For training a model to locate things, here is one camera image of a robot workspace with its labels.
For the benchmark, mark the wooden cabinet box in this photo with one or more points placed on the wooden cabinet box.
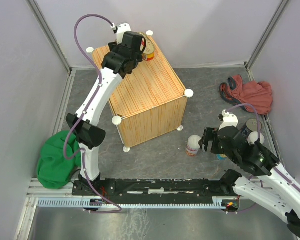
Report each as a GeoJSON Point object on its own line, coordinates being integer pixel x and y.
{"type": "Point", "coordinates": [151, 101]}

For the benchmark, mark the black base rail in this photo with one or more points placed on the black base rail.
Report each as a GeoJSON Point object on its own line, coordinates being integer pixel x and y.
{"type": "Point", "coordinates": [168, 191]}

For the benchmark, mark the light blue cable duct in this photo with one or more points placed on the light blue cable duct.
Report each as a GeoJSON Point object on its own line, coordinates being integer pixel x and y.
{"type": "Point", "coordinates": [87, 202]}

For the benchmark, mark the oval fish can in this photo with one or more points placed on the oval fish can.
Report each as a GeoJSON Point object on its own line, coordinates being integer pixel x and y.
{"type": "Point", "coordinates": [148, 48]}

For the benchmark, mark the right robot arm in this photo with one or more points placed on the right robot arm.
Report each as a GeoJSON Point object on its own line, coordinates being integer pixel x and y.
{"type": "Point", "coordinates": [260, 162]}

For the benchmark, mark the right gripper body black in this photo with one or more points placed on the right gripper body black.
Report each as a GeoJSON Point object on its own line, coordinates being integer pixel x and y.
{"type": "Point", "coordinates": [216, 146]}

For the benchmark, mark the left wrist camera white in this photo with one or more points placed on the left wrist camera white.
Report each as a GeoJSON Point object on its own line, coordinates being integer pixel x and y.
{"type": "Point", "coordinates": [119, 30]}

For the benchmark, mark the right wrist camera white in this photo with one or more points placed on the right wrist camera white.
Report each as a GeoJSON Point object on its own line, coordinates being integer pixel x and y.
{"type": "Point", "coordinates": [228, 119]}

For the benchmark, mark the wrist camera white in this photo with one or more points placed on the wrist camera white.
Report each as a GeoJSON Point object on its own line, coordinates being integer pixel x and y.
{"type": "Point", "coordinates": [228, 119]}
{"type": "Point", "coordinates": [119, 30]}

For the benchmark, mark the white-lid cylindrical can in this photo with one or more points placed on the white-lid cylindrical can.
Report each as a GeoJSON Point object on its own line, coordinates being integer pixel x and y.
{"type": "Point", "coordinates": [193, 147]}

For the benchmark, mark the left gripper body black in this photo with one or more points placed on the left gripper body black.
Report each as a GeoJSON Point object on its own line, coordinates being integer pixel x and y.
{"type": "Point", "coordinates": [114, 47]}

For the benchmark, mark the green cloth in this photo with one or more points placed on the green cloth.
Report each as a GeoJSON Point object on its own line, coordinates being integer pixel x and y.
{"type": "Point", "coordinates": [53, 170]}

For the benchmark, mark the dark blue round can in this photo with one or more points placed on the dark blue round can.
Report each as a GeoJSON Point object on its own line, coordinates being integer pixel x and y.
{"type": "Point", "coordinates": [251, 125]}

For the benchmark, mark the gold spam can left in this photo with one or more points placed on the gold spam can left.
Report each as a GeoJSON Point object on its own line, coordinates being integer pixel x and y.
{"type": "Point", "coordinates": [221, 156]}

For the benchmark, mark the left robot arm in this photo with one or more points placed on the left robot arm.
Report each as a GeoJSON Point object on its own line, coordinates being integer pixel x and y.
{"type": "Point", "coordinates": [120, 61]}

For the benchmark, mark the red cloth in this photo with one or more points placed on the red cloth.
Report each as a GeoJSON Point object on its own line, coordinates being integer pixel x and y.
{"type": "Point", "coordinates": [257, 94]}

